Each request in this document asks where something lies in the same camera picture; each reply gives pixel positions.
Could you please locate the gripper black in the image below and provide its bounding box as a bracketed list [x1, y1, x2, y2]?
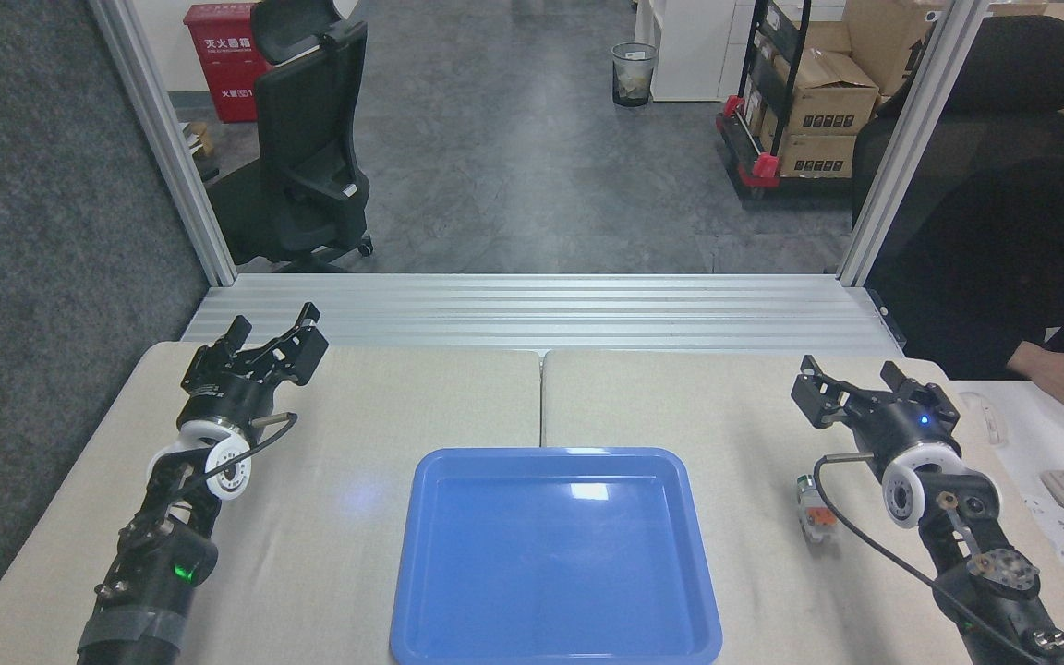
[792, 356, 962, 474]
[181, 303, 330, 435]

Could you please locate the white orange switch part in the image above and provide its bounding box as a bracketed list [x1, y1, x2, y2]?
[795, 474, 840, 546]

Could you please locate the blue plastic tray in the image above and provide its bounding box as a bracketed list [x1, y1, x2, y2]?
[390, 447, 723, 665]

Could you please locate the white computer mouse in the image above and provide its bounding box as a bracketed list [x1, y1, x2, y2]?
[960, 392, 1009, 446]

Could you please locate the beige table mat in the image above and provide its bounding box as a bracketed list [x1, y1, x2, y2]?
[541, 349, 1064, 665]
[0, 342, 544, 665]

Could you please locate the black office chair with headrest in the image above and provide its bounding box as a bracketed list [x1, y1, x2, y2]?
[207, 0, 374, 273]

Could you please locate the grey felt partition panel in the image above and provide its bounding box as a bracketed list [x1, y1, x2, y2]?
[0, 0, 212, 647]

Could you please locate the flat cardboard box with print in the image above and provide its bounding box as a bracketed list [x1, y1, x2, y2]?
[777, 134, 856, 179]

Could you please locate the black red trolley cart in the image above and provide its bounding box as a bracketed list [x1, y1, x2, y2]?
[715, 0, 856, 200]

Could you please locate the white power strip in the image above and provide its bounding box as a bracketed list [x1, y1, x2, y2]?
[1022, 494, 1064, 579]

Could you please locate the red fire extinguisher box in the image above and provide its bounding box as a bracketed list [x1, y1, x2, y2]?
[183, 3, 272, 124]

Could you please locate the open cardboard box with print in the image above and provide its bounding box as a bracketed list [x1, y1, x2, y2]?
[772, 48, 880, 138]

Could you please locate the black office chair wide back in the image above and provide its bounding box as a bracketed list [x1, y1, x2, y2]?
[851, 15, 1064, 269]

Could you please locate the large plain cardboard box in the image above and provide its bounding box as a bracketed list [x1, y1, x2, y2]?
[841, 0, 949, 96]

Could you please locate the white cabinet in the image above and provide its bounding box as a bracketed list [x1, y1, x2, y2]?
[634, 0, 759, 103]

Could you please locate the black mesh waste bin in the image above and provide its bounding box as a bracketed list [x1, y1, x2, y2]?
[611, 42, 659, 108]

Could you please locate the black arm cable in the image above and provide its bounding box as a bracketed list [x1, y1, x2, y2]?
[176, 411, 299, 504]
[812, 451, 1050, 665]

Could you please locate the silver aluminium post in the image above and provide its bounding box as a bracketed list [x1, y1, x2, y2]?
[835, 0, 995, 287]
[89, 0, 239, 287]

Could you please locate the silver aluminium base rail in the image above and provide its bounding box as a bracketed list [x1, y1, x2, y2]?
[181, 273, 909, 357]

